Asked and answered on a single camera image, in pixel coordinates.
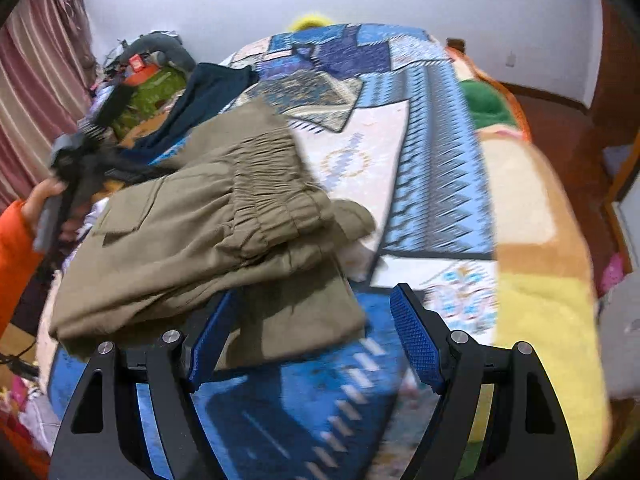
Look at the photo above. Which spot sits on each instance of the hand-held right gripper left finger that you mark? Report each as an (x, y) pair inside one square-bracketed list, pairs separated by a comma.
[(215, 335)]

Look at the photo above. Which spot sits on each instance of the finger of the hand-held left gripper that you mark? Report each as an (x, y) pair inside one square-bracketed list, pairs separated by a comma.
[(135, 170), (112, 105)]

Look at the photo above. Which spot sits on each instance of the striped pink curtain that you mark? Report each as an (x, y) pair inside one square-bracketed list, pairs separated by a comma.
[(40, 85)]

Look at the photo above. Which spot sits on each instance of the dark navy garment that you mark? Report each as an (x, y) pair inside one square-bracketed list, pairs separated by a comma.
[(200, 95)]

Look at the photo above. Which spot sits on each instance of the orange box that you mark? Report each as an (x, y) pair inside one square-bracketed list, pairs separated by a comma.
[(140, 66)]

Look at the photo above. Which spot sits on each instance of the grey cloth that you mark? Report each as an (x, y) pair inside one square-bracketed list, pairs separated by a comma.
[(622, 335)]

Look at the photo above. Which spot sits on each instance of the blue patchwork blanket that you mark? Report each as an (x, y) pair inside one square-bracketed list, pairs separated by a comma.
[(435, 170)]

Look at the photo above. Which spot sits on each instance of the grey bolster pillow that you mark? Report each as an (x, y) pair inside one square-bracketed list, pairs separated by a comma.
[(175, 47)]

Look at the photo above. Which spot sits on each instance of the small brown box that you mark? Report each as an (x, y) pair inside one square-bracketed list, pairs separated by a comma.
[(453, 44)]

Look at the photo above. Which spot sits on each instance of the pink cloth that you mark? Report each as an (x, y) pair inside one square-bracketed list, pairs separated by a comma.
[(614, 270)]

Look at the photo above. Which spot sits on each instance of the person's left forearm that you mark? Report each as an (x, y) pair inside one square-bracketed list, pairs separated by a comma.
[(15, 260)]

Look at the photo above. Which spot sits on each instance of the olive green pants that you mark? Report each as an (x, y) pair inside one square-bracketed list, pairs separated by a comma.
[(200, 240)]

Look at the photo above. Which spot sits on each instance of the yellow foam tube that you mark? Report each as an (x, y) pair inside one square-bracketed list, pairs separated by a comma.
[(310, 21)]

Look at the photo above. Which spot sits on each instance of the green patterned laundry bag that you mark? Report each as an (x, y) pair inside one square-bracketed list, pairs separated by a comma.
[(150, 92)]

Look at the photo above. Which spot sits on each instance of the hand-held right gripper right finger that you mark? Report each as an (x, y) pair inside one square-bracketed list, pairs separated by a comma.
[(417, 340)]

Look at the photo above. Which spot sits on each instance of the colourful fleece blanket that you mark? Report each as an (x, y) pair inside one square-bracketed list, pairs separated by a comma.
[(530, 210)]

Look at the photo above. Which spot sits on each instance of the person's left hand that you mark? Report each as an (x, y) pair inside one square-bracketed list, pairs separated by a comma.
[(42, 197)]

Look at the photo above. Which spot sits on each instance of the white wall socket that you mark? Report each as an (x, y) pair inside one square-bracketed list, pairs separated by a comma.
[(510, 58)]

